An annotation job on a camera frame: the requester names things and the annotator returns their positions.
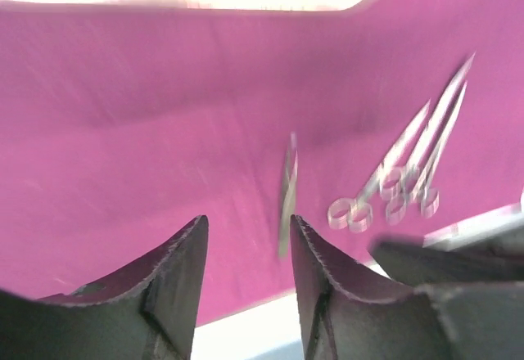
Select small steel scissors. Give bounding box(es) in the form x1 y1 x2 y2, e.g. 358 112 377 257
380 51 478 204

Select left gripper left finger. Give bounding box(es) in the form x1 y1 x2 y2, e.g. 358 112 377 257
1 215 209 359

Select steel hemostat forceps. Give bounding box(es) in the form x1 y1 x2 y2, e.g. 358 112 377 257
380 82 468 225

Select long steel scissors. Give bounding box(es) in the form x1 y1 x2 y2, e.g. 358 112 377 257
327 100 431 232

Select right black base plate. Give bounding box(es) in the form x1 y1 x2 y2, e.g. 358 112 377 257
369 230 523 286

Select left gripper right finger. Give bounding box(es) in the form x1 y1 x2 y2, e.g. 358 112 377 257
291 216 523 359

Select steel tweezers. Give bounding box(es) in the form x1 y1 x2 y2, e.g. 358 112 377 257
278 133 298 258

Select purple cloth wrap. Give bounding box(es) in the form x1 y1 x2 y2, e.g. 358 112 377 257
1 0 523 323

